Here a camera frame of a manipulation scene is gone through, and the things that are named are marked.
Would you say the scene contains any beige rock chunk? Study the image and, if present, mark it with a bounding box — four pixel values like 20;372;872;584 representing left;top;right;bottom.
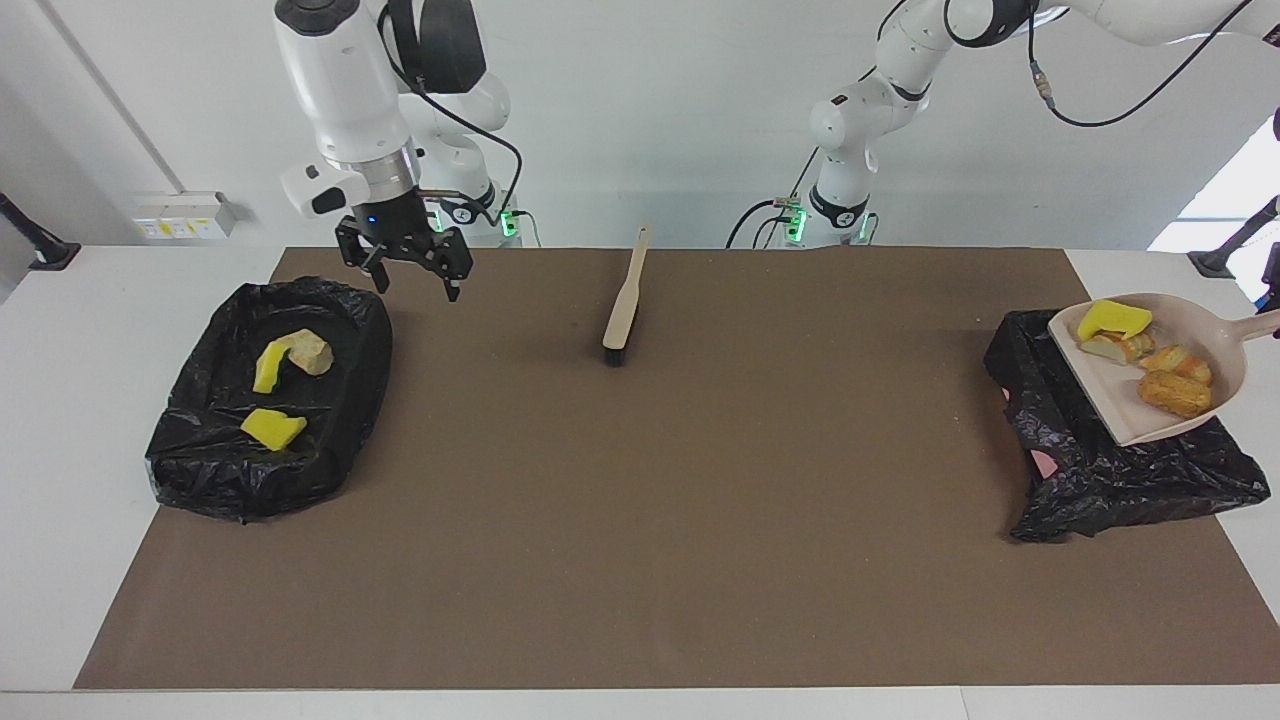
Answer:
275;331;334;377

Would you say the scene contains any small striped croissant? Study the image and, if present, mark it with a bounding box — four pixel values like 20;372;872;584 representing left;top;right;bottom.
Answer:
1140;345;1214;386

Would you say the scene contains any brown oval bread roll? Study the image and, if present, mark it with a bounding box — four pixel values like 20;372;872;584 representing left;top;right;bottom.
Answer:
1137;370;1213;420

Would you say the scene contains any yellow sponge piece green-backed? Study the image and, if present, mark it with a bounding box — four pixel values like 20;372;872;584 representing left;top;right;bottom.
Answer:
252;340;293;395

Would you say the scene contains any yellow sponge piece with notch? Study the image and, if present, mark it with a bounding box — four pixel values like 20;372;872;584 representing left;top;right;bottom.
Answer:
1076;299;1154;343

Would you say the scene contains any pale rock chunk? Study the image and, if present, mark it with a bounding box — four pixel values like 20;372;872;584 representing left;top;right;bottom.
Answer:
1080;332;1156;365

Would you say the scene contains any beige brush with black bristles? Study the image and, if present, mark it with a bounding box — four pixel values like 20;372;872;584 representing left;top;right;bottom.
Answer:
601;224;653;366

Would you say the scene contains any yellow sponge wedge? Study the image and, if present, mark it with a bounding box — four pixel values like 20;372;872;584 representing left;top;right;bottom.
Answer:
240;408;309;453

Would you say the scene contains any beige plastic dustpan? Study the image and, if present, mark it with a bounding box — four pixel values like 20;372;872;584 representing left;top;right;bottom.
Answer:
1047;292;1280;447

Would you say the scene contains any pink bin with black bag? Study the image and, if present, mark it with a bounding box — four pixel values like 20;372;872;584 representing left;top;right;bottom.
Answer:
983;308;1272;544

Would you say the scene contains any bright window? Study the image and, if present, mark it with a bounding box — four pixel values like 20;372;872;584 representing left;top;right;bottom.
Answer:
1147;108;1280;253

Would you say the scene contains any brown table mat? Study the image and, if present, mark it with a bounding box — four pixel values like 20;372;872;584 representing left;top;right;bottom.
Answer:
73;247;1280;691

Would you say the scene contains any black camera stand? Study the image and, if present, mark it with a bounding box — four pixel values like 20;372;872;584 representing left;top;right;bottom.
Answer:
0;192;81;272
1188;195;1280;279

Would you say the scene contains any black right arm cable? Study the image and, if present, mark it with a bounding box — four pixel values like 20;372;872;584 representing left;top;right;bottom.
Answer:
378;0;525;236

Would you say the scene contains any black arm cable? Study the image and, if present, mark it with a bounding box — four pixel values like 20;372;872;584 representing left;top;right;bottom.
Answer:
378;0;525;236
1028;0;1256;129

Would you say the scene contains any white wall socket box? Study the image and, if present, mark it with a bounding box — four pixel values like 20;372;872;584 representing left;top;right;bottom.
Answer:
133;192;241;241

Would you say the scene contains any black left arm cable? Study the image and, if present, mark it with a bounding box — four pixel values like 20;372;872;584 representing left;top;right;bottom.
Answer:
1028;0;1256;129

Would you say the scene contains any black base power cable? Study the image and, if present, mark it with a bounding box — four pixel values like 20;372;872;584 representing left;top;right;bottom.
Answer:
725;145;831;249

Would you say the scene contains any white wall cable duct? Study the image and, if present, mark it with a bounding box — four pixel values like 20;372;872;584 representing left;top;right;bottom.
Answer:
38;0;191;198

